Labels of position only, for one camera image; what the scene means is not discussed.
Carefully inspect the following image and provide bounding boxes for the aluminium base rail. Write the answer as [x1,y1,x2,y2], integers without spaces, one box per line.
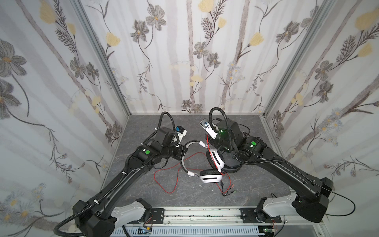
[109,206,326,229]

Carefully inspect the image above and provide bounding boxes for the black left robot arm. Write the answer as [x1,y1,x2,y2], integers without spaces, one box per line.
[53,112,187,237]

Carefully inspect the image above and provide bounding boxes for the white vented cable duct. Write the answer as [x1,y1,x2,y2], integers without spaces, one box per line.
[125,226,265,237]

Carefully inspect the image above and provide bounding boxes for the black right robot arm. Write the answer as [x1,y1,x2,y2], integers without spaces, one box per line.
[206,107,334,223]

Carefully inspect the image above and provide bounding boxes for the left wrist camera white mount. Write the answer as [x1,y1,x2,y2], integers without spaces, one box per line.
[175,125,187,140]

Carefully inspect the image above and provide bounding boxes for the red headphone cable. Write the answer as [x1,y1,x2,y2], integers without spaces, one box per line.
[152,134,236,198]

